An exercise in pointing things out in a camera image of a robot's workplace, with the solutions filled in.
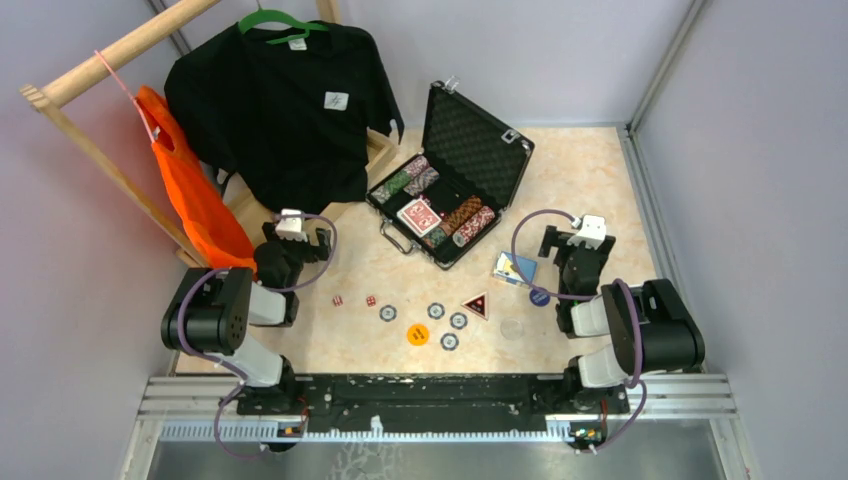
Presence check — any black aluminium poker case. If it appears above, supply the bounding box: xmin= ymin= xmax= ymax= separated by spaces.
xmin=366 ymin=79 xmax=535 ymax=270

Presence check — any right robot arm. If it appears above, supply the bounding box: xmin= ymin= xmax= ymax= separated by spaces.
xmin=539 ymin=225 xmax=706 ymax=412

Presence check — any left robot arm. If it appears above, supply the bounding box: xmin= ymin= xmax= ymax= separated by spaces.
xmin=160 ymin=214 xmax=337 ymax=415

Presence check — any dark blue round button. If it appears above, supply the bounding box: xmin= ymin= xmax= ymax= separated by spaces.
xmin=529 ymin=289 xmax=551 ymax=307

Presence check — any blue playing card box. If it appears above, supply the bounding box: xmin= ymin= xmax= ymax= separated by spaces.
xmin=492 ymin=251 xmax=537 ymax=287

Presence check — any clear round button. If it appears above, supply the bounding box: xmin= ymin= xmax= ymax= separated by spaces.
xmin=500 ymin=319 xmax=524 ymax=341

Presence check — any red black triangle marker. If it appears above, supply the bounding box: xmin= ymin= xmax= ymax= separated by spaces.
xmin=461 ymin=292 xmax=490 ymax=320

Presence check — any red white chip stack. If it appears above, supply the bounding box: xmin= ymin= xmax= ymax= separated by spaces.
xmin=452 ymin=206 xmax=495 ymax=247

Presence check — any green grey chip stack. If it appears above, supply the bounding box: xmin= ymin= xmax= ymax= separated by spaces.
xmin=371 ymin=170 xmax=413 ymax=204

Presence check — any orange black chip stack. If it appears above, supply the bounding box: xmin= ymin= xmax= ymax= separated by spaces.
xmin=422 ymin=195 xmax=483 ymax=249

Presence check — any black t-shirt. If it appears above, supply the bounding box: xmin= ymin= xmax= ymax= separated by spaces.
xmin=164 ymin=22 xmax=405 ymax=214

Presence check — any red playing card deck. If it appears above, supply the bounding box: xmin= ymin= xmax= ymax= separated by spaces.
xmin=396 ymin=198 xmax=442 ymax=237

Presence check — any blue poker chip bottom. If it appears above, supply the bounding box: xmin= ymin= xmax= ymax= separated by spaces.
xmin=440 ymin=333 xmax=459 ymax=351

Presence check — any wooden clothes rack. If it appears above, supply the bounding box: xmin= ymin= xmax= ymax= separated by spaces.
xmin=19 ymin=0 xmax=399 ymax=269

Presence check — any orange round dealer button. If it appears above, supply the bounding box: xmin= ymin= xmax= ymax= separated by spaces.
xmin=406 ymin=324 xmax=430 ymax=346

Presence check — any purple blue chip stack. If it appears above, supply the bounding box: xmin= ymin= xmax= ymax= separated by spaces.
xmin=403 ymin=156 xmax=440 ymax=197

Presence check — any green clothes hanger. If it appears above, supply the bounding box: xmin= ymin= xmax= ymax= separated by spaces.
xmin=237 ymin=7 xmax=329 ymax=44

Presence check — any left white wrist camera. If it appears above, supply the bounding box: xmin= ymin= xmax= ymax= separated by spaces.
xmin=274 ymin=209 xmax=308 ymax=242

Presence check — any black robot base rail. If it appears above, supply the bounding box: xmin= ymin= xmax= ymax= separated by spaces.
xmin=236 ymin=371 xmax=630 ymax=434

